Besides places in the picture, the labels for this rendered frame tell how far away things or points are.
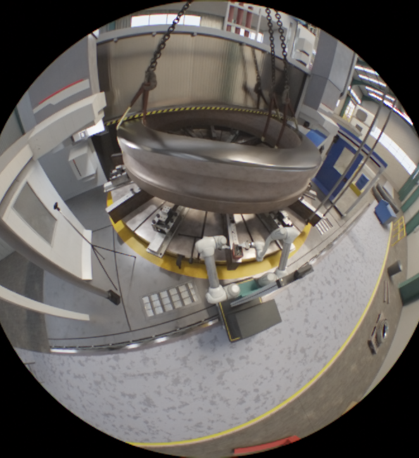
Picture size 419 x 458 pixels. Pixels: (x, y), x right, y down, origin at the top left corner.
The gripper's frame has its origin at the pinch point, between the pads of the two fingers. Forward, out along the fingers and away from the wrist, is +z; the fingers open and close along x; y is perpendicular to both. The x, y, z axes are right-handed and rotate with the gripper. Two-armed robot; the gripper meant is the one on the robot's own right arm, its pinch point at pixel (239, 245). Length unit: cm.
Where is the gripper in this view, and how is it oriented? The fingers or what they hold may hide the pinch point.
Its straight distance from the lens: 209.2
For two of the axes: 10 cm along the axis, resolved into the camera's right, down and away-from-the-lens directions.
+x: 0.5, 8.3, -5.5
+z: -10.0, -0.1, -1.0
